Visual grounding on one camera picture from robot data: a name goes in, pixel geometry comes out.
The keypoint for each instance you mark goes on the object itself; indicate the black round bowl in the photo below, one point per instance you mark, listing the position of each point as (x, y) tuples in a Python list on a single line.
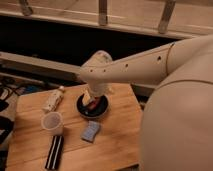
[(97, 112)]

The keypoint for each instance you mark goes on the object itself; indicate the metal shelf rail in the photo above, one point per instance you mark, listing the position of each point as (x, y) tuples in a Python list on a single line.
[(61, 71)]

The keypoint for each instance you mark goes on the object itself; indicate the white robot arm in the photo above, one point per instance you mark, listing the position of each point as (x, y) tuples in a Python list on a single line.
[(177, 124)]

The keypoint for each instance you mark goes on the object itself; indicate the blue sponge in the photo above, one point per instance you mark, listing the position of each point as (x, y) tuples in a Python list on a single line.
[(91, 131)]

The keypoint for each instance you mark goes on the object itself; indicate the red item in bowl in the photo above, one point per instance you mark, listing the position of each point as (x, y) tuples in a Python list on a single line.
[(92, 105)]

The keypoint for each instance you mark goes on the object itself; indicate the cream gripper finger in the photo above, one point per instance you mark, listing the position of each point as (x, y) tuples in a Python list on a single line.
[(86, 99)]

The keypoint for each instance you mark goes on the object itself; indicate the black white striped box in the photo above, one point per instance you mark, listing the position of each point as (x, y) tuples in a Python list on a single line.
[(54, 155)]

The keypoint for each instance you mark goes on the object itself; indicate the white plastic bottle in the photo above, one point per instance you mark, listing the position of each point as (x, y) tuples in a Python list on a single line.
[(53, 100)]

